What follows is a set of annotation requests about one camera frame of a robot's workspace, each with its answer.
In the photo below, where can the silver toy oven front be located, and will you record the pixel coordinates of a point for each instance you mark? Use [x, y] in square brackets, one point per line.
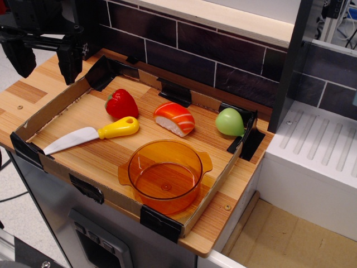
[90, 234]

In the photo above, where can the yellow handled toy knife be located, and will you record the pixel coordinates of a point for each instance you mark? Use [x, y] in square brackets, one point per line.
[123, 127]

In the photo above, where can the dark grey vertical post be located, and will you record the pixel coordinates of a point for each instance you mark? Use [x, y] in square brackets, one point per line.
[302, 36]

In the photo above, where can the green toy pear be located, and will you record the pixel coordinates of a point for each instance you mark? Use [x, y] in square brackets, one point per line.
[229, 122]

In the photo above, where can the white toy sink drainboard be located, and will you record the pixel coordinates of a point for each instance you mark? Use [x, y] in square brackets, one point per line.
[309, 168]

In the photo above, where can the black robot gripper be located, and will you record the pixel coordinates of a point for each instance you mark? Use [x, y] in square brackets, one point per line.
[48, 18]

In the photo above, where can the red toy strawberry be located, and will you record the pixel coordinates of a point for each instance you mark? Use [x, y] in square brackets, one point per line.
[121, 104]

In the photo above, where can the orange transparent plastic pot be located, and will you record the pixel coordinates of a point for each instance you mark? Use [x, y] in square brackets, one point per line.
[165, 175]

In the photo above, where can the salmon nigiri sushi toy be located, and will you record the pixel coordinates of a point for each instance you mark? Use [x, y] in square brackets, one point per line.
[174, 118]

